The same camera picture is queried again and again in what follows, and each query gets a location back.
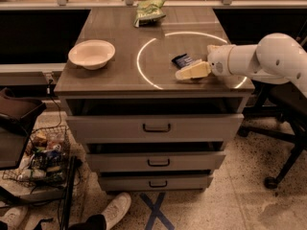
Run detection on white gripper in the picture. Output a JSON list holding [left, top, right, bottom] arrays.
[[176, 45, 234, 81]]

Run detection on dark blue rxbar wrapper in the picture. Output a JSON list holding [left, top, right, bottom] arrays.
[[172, 54, 194, 69]]

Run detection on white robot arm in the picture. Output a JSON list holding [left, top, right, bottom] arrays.
[[176, 33, 307, 97]]

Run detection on white paper bowl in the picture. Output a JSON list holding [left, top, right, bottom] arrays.
[[68, 39, 115, 70]]

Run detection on green chip bag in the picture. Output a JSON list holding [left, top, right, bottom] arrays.
[[133, 0, 166, 28]]

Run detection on grey drawer cabinet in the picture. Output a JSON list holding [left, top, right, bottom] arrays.
[[55, 7, 253, 179]]

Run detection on black office chair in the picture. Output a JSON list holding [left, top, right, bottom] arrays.
[[237, 26, 307, 190]]

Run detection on bottom grey drawer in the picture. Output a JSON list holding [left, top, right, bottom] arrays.
[[98, 174, 213, 192]]

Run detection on blue tape cross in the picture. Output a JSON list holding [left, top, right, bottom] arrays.
[[140, 193, 175, 230]]

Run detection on white right sneaker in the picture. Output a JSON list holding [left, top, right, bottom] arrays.
[[102, 193, 131, 230]]

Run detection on white sneaker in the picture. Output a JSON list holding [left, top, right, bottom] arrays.
[[102, 193, 131, 230], [0, 206, 28, 230]]

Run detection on dark brown bin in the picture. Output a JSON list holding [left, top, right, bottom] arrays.
[[0, 88, 46, 170]]

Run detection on white left sneaker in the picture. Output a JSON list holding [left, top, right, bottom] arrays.
[[0, 206, 28, 230]]

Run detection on black cable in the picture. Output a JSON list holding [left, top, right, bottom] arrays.
[[46, 77, 63, 129]]

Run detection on wire basket with items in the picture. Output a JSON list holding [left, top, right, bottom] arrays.
[[2, 126, 70, 187]]

